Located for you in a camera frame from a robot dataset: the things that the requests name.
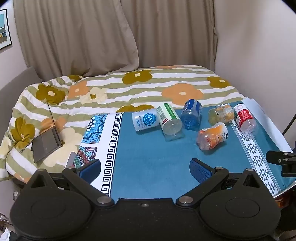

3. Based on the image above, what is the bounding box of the beige curtain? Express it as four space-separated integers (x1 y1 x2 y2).
14 0 219 78

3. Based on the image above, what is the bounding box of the blue plastic cup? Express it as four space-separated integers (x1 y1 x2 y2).
180 99 203 130

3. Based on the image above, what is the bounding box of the clear cup with yellow label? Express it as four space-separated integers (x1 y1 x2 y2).
208 105 234 127

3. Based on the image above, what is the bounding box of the framed wall picture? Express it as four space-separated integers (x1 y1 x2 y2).
0 9 12 50

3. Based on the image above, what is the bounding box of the black cable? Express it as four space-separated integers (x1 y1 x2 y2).
281 113 296 136

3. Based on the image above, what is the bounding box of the dark grey laptop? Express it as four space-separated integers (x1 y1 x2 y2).
31 100 63 164

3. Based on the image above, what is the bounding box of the clear cup with orange label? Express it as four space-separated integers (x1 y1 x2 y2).
196 122 229 151

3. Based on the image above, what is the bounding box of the orange brown object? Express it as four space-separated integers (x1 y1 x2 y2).
274 187 296 209

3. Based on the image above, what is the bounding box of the blue patterned tablecloth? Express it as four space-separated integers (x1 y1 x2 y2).
74 100 293 202

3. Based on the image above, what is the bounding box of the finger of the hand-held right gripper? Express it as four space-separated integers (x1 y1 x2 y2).
265 150 295 165
281 154 296 178

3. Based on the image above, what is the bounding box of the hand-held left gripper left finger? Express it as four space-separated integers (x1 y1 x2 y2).
22 159 115 207

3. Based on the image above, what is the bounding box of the clear cup with red label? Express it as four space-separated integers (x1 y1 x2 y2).
233 103 258 135

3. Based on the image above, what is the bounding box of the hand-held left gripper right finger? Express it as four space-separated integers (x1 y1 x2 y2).
176 159 269 207

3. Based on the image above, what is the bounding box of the white cup with blue label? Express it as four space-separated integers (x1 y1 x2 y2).
131 108 161 132

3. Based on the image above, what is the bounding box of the white flat card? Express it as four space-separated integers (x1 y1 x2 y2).
65 152 78 169

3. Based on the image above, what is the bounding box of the clear cup with green label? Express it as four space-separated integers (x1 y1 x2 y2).
156 103 185 142

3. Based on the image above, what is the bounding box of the floral striped blanket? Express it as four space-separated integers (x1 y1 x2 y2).
0 65 249 184

